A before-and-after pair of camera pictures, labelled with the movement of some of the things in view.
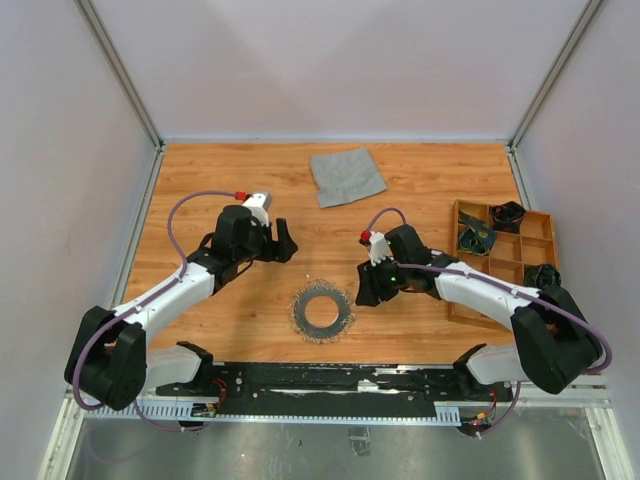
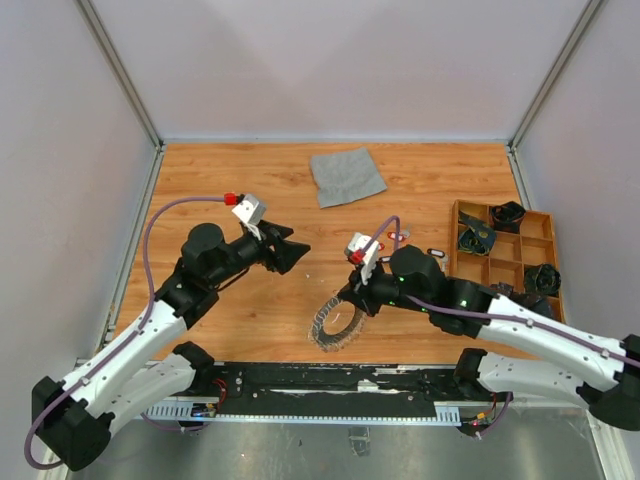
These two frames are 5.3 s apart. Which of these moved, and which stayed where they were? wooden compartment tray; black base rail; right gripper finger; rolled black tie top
Moved: right gripper finger
Stayed: rolled black tie top; wooden compartment tray; black base rail
